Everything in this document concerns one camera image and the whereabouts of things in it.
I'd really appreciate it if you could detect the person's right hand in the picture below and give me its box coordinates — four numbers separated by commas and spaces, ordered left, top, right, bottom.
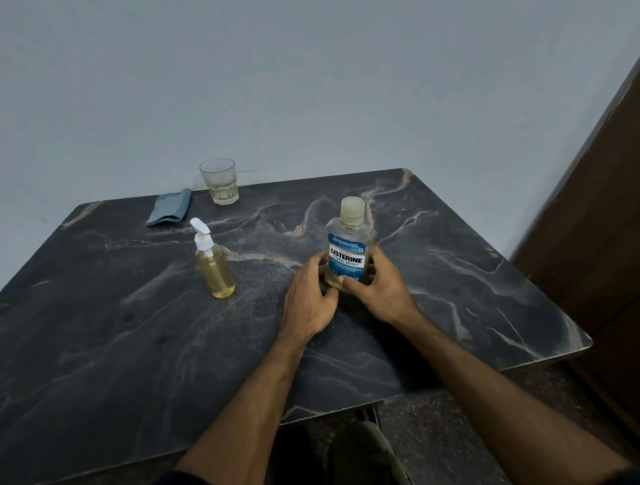
336, 245, 422, 331

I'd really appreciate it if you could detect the person's left hand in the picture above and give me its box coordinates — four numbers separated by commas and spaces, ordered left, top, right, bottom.
281, 250, 341, 344

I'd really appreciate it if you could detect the clear blue-label mouthwash bottle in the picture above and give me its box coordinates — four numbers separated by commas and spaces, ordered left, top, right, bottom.
320, 196, 378, 291

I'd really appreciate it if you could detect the person's right forearm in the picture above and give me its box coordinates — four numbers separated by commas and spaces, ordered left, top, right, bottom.
395, 311, 637, 485

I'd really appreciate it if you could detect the person's left forearm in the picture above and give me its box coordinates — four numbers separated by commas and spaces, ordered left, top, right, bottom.
172, 327, 321, 485

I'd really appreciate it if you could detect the clear pump bottle yellow liquid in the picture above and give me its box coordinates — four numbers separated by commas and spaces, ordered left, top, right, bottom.
189, 217, 237, 300

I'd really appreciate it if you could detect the clear drinking glass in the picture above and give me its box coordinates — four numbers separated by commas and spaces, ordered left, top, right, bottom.
199, 158, 240, 206

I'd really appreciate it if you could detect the person's green trouser leg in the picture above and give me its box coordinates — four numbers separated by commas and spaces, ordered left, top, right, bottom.
327, 421, 413, 485

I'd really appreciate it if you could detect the folded blue cloth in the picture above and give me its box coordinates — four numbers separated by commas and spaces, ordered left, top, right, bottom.
145, 188, 193, 227

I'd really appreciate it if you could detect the brown wooden door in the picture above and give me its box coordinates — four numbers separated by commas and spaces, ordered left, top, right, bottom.
511, 56, 640, 435

